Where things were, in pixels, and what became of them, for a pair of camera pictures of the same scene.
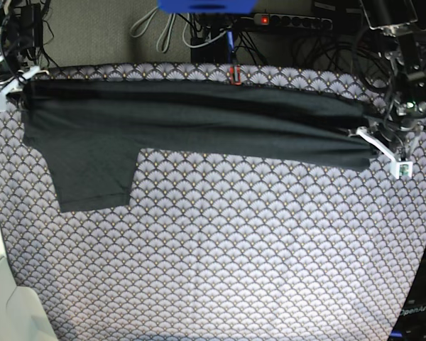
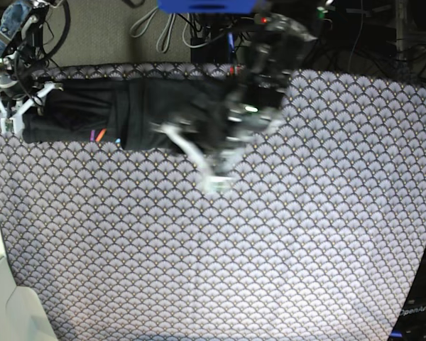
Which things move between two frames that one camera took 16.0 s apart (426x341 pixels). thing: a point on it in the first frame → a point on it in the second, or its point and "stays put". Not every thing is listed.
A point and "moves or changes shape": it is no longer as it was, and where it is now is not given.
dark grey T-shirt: (90, 133) moves or changes shape
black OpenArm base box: (419, 317) stays put
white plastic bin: (13, 312) stays put
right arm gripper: (395, 126) → (245, 120)
